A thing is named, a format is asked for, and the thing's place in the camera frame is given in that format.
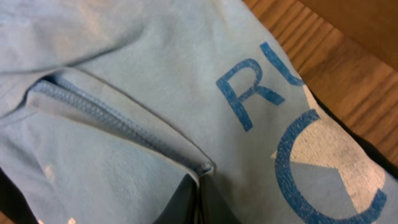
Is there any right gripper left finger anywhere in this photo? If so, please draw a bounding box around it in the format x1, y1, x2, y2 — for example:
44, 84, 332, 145
154, 174, 197, 224

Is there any light blue printed t-shirt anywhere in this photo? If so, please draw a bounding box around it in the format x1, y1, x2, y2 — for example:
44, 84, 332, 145
1, 0, 397, 223

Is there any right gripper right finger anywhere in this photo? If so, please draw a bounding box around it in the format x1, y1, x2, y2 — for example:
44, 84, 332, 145
200, 175, 241, 224

